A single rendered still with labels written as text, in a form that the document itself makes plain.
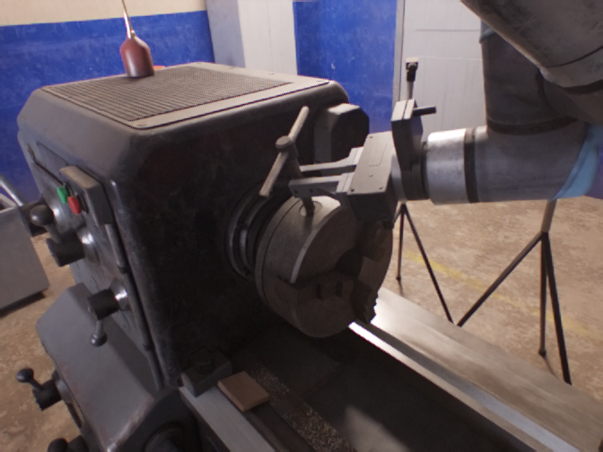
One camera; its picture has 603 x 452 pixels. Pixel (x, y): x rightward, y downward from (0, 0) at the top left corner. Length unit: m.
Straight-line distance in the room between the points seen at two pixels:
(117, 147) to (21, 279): 2.23
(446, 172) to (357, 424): 0.60
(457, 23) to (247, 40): 1.72
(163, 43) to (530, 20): 4.11
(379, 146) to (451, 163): 0.12
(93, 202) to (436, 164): 0.48
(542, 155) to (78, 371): 0.98
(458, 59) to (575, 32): 3.64
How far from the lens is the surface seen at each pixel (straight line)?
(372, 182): 0.54
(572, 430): 0.92
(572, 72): 0.35
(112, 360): 1.06
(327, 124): 0.84
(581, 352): 2.37
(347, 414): 0.99
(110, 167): 0.70
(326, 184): 0.59
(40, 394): 1.31
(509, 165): 0.52
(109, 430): 0.99
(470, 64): 3.91
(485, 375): 0.95
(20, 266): 2.86
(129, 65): 1.14
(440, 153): 0.53
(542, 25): 0.32
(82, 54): 4.10
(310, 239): 0.63
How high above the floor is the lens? 1.51
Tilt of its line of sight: 29 degrees down
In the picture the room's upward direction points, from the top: 4 degrees counter-clockwise
